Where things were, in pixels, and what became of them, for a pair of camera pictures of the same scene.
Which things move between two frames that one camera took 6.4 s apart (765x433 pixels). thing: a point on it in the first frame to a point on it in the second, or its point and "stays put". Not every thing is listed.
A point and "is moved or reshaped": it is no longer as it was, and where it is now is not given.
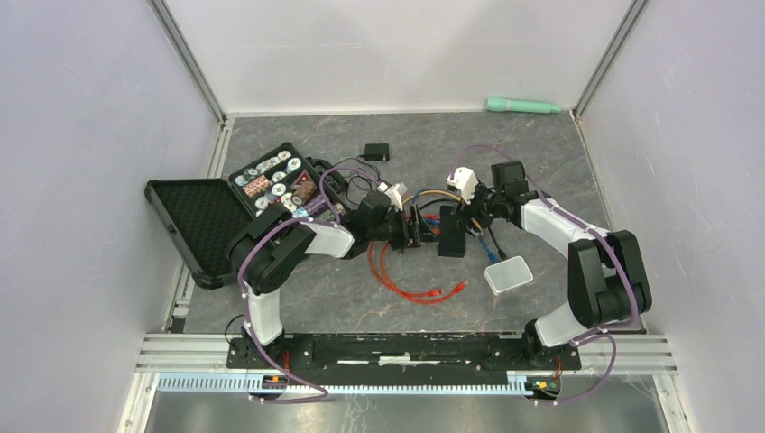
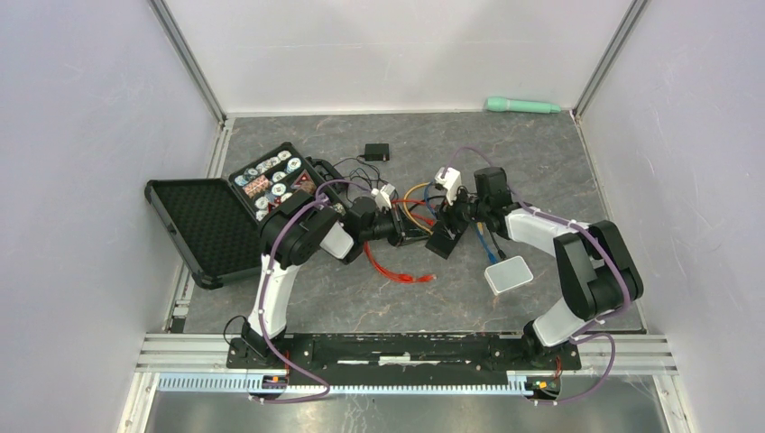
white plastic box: x=508 y=274 stays put
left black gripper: x=411 y=234 stays put
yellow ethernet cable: x=432 y=190 is moved or reshaped
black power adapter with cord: x=376 y=152 stays put
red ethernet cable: x=428 y=298 to x=398 y=277
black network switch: x=451 y=233 is moved or reshaped
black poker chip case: x=204 y=216 stays put
